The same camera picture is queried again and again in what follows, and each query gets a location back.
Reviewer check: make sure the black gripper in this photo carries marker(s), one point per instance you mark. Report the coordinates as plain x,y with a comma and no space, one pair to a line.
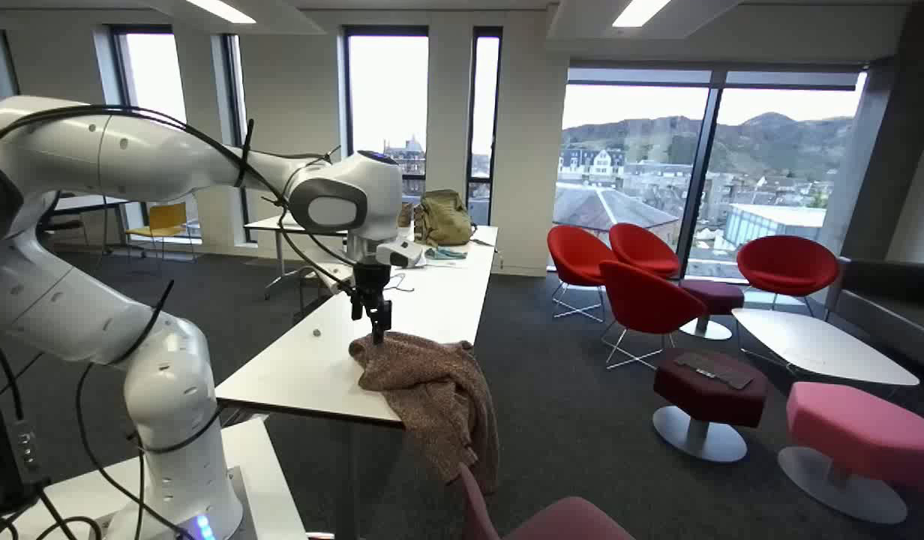
369,285

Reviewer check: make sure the brown knitted clothing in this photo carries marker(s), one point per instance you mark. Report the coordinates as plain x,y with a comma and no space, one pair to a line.
434,392

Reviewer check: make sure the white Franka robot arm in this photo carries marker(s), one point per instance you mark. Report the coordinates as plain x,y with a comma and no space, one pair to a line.
82,302

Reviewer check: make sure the white robot base table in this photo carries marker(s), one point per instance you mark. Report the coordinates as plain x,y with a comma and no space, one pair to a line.
268,480

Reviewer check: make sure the red shell lounge chair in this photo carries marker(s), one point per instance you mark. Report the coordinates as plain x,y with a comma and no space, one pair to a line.
647,302
647,247
788,262
578,256

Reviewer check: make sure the yellow chair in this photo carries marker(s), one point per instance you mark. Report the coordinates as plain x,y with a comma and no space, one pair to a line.
166,218

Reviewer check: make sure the maroon chair with metal legs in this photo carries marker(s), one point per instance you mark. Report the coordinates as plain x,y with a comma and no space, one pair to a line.
572,522

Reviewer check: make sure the long white table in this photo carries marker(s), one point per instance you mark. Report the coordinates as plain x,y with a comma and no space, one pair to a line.
323,362

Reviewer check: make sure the teal flat item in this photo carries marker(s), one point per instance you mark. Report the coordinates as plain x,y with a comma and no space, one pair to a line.
447,253

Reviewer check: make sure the white adjoining table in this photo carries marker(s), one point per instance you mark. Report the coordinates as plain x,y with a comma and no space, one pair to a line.
473,256

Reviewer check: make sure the olive green backpack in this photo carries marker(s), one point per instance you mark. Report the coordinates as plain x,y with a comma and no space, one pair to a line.
445,218

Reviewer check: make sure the white desk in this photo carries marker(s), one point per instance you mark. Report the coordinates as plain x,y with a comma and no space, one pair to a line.
272,227

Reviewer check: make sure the maroon hexagonal stool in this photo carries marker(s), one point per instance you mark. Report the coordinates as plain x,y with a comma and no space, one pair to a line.
717,296
705,400

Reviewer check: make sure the small dark flat object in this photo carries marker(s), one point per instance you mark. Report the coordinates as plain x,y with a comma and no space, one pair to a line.
717,377

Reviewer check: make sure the ceiling light panel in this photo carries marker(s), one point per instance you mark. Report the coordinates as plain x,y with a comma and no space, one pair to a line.
223,10
640,10

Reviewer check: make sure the black upright stand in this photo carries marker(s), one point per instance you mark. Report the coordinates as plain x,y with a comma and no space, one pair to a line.
2,438

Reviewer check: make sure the white low coffee table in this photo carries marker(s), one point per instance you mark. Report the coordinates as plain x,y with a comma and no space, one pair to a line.
822,347

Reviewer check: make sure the pink hexagonal stool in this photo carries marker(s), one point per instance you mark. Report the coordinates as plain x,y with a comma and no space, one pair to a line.
862,431

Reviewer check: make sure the dark grey sofa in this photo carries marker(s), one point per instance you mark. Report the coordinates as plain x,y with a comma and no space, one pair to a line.
900,288

